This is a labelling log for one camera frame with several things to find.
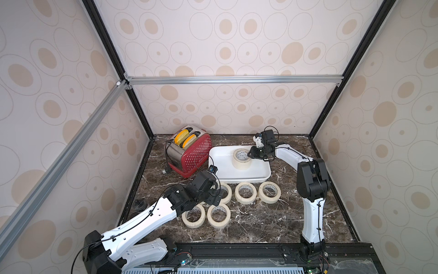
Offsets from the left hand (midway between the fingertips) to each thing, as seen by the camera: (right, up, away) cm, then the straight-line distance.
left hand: (217, 189), depth 75 cm
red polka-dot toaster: (-16, +18, +15) cm, 28 cm away
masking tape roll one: (-10, -17, +5) cm, 21 cm away
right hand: (+17, +14, +26) cm, 35 cm away
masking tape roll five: (+4, -8, +13) cm, 16 cm away
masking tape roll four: (+28, -6, +18) cm, 34 cm away
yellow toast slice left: (-20, +25, +16) cm, 36 cm away
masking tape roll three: (+15, -6, +18) cm, 24 cm away
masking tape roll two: (+13, +12, +23) cm, 29 cm away
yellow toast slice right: (-15, +23, +14) cm, 31 cm away
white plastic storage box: (+2, +12, +31) cm, 34 cm away
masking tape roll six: (+1, -16, +10) cm, 19 cm away
